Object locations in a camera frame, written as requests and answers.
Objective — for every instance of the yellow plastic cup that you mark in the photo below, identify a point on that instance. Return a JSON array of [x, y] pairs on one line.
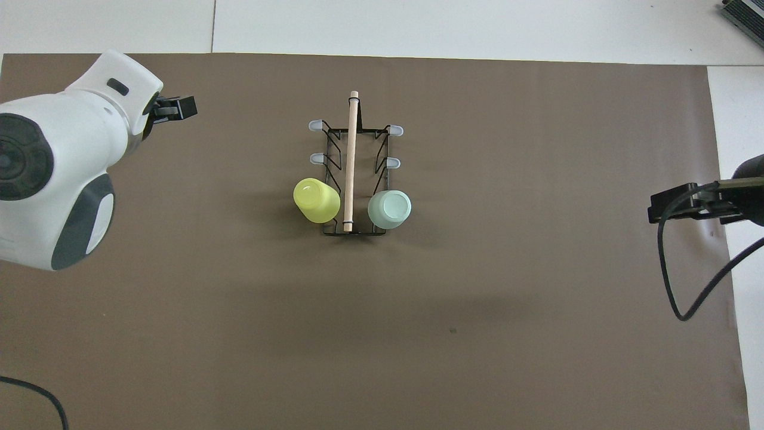
[[316, 200]]

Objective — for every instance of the grey ribbed device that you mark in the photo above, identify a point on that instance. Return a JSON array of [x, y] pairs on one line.
[[746, 12]]

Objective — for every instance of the brown table mat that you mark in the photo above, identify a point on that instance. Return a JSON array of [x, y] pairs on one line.
[[418, 328]]

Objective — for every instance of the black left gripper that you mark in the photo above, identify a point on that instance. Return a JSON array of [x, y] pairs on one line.
[[153, 116]]

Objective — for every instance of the pale green plastic cup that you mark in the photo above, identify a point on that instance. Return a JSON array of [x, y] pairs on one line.
[[389, 209]]

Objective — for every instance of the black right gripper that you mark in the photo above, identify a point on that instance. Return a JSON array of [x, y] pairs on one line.
[[734, 203]]

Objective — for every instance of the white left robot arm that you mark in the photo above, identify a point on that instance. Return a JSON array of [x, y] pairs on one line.
[[59, 179]]

